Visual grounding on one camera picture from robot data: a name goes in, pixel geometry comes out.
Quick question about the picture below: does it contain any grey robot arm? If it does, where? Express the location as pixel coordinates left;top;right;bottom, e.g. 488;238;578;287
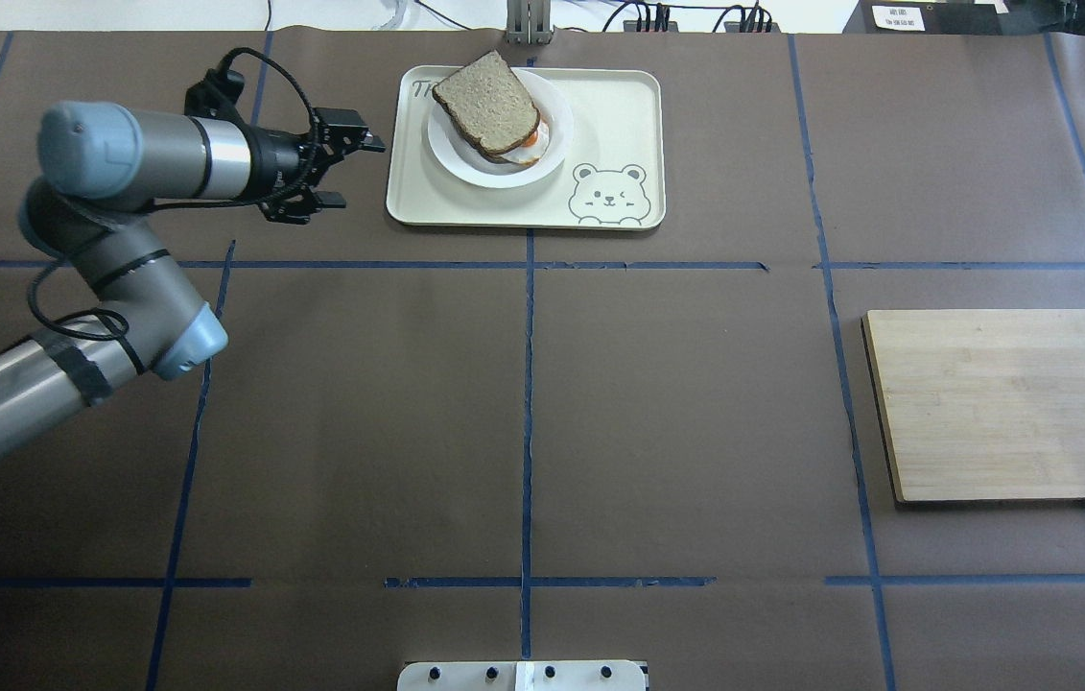
0;98;386;458

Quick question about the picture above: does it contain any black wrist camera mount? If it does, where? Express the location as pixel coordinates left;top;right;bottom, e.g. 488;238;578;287
183;67;247;124

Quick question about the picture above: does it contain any brown bread slice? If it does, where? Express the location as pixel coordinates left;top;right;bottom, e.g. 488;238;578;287
432;51;543;163

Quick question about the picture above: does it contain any wooden cutting board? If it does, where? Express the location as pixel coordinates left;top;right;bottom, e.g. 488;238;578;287
861;309;1085;504

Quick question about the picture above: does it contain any cream bear tray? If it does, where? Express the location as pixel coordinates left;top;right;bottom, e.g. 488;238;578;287
386;65;668;231

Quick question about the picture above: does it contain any black box with labels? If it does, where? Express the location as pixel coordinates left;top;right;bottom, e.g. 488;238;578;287
841;1;1003;36

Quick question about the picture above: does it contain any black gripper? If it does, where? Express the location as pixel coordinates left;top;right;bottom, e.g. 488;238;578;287
245;110;388;225

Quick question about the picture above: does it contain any fried egg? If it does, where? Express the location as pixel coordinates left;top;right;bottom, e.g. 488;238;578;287
500;119;551;167

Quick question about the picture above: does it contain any white round plate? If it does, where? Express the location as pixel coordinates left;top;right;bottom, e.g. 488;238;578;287
425;53;576;189

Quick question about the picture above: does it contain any aluminium frame post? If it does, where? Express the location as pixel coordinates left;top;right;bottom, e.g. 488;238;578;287
506;0;554;44

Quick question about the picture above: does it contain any white camera post with base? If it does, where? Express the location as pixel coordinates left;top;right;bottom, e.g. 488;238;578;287
396;660;650;690

